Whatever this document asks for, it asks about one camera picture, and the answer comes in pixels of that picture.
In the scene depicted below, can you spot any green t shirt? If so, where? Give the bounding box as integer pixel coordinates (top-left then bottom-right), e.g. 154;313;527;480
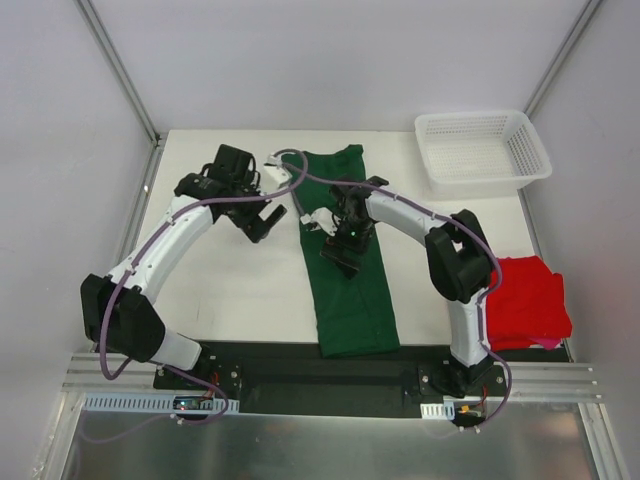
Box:
293;144;400;358

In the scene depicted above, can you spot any white plastic basket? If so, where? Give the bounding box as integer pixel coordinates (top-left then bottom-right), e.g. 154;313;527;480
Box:
414;110;552;199

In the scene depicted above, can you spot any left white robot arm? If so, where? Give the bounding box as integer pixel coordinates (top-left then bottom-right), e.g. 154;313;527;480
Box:
80;145;291;389

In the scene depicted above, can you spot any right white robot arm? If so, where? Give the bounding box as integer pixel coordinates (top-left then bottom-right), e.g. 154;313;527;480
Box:
321;176;499;398

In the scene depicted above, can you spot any red folded t shirt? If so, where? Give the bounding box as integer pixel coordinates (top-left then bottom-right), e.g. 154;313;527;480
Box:
487;256;572;352

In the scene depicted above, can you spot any pink folded t shirt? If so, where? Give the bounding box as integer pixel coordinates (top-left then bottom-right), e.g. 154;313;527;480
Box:
531;338;562;350

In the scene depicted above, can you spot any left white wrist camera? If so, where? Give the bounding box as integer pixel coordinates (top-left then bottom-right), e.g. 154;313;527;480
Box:
260;154;292;193

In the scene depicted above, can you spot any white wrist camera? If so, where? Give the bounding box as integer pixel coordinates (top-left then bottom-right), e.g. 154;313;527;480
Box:
300;207;337;236
260;154;292;193

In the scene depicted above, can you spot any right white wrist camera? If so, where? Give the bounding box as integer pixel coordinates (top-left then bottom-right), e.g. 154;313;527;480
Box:
300;207;337;236

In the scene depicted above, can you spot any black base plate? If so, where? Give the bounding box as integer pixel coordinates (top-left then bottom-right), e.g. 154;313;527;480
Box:
153;339;509;416

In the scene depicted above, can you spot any right white cable duct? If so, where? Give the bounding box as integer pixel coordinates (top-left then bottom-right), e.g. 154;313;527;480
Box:
420;401;455;421

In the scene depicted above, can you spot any white cable duct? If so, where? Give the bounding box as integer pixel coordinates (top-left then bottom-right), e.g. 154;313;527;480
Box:
84;393;239;414
420;401;455;421

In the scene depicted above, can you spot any aluminium frame rail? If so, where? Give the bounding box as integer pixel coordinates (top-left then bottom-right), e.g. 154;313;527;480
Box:
62;353;605;403

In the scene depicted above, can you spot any left white cable duct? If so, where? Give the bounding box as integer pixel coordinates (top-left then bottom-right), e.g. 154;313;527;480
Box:
84;393;239;414

